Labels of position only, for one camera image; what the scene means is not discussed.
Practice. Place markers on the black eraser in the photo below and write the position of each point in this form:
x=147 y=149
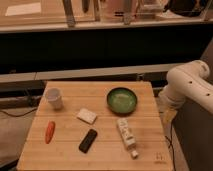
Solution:
x=88 y=140

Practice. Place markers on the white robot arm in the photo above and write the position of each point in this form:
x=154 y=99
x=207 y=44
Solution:
x=188 y=81

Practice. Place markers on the green bowl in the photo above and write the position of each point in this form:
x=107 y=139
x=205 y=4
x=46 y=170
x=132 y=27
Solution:
x=121 y=100

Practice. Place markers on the white sponge block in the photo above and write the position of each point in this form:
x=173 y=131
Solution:
x=87 y=116

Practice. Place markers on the white tube bottle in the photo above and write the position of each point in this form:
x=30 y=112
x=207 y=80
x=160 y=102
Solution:
x=127 y=137

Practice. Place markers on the white paper cup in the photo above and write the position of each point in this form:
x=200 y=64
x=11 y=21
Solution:
x=54 y=98

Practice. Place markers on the orange carrot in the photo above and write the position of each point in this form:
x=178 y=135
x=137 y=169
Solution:
x=49 y=132

